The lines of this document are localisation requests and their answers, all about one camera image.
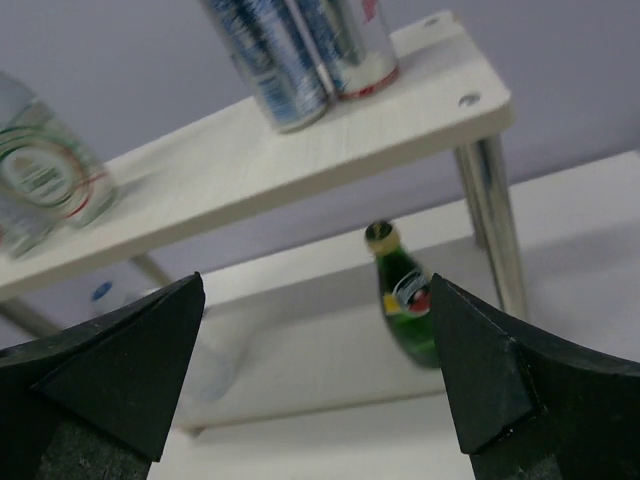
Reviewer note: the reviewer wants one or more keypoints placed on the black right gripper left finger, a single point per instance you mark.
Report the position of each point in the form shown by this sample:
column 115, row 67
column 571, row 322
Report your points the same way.
column 97, row 400

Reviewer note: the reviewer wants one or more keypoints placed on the Pocari Sweat plastic bottle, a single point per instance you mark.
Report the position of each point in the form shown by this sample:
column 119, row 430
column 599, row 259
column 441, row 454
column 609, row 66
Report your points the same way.
column 216, row 355

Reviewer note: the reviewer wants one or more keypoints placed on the green glass Perrier bottle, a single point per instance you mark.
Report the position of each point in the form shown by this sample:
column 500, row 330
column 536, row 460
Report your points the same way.
column 405, row 295

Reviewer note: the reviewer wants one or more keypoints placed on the clear Chang soda water bottle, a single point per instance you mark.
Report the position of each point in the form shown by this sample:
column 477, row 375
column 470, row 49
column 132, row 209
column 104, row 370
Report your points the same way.
column 45, row 165
column 23, row 227

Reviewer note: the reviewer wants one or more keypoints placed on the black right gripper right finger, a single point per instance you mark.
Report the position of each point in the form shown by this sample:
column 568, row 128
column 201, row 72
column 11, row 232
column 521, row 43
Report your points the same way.
column 527, row 404

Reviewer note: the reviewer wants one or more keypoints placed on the white two-tier wooden shelf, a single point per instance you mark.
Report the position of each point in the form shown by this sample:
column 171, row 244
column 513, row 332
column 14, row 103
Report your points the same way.
column 230, row 166

